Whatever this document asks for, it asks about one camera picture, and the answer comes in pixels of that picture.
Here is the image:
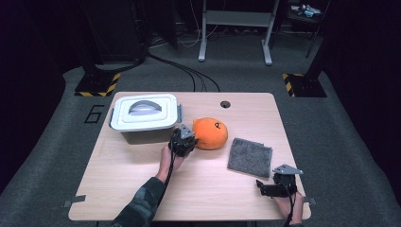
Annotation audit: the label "hand-held gripper cable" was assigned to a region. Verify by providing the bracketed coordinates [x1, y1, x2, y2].
[283, 183, 296, 227]
[160, 149, 177, 204]

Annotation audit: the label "white metal desk frame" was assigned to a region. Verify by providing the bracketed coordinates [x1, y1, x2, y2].
[198, 0, 281, 66]

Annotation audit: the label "person's left hand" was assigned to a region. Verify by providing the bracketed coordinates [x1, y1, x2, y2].
[155, 145, 187, 183]

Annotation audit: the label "dark side table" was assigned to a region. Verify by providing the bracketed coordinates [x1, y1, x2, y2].
[273, 0, 331, 60]

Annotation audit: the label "striped black stand base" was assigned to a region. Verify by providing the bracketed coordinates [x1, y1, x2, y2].
[282, 73, 328, 98]
[74, 72, 122, 97]

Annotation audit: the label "grey towel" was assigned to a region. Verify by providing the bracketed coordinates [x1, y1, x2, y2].
[226, 137, 273, 179]

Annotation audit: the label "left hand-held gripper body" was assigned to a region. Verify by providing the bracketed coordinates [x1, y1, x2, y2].
[168, 123, 195, 158]

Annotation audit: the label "left hand-held gripper cable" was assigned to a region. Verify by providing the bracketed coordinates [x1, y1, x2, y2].
[160, 149, 177, 204]

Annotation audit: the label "pale small clutter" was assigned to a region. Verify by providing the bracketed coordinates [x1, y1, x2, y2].
[289, 3, 323, 18]

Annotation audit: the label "white floor cables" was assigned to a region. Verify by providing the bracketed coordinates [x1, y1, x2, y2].
[149, 0, 220, 49]

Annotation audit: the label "black equipment cabinet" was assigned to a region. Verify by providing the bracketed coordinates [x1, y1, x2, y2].
[83, 0, 149, 64]

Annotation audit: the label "right hand-held gripper cable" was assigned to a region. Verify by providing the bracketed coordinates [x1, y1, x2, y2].
[283, 183, 296, 227]

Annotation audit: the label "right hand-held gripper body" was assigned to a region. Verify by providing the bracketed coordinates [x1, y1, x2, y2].
[272, 164, 305, 199]

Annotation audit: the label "black floor cables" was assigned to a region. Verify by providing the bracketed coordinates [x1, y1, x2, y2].
[94, 51, 221, 93]

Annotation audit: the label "orange plush toy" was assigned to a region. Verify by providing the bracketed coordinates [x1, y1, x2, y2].
[192, 116, 229, 150]

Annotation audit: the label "storage box with white lid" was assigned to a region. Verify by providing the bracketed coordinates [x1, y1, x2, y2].
[108, 93, 183, 146]

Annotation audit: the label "person's right hand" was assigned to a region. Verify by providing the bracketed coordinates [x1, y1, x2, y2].
[273, 191, 305, 225]

